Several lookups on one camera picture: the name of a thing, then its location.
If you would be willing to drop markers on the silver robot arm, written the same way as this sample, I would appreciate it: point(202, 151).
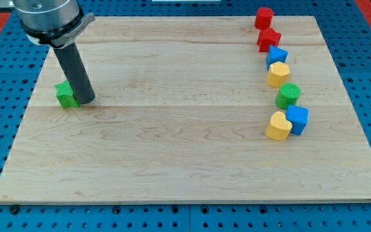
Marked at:
point(55, 23)

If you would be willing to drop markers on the blue cube block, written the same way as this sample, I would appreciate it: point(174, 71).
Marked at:
point(299, 117)

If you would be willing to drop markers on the light wooden board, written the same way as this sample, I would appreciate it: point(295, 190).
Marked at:
point(179, 117)

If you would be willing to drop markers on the yellow heart block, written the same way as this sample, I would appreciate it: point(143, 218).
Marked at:
point(279, 127)

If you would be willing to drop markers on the yellow hexagon block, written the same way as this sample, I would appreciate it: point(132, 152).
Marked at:
point(278, 74)

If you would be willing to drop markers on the green cylinder block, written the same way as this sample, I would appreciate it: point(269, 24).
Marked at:
point(288, 94)

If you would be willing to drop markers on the blue triangle block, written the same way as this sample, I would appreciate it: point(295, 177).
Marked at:
point(274, 55)

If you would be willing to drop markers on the red star block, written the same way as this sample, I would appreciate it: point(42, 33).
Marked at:
point(267, 38)

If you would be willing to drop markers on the green star block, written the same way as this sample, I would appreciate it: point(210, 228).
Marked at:
point(65, 95)

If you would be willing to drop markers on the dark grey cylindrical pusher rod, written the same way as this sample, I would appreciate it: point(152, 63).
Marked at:
point(72, 65)

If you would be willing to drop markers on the red cylinder block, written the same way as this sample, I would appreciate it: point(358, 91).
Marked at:
point(263, 18)

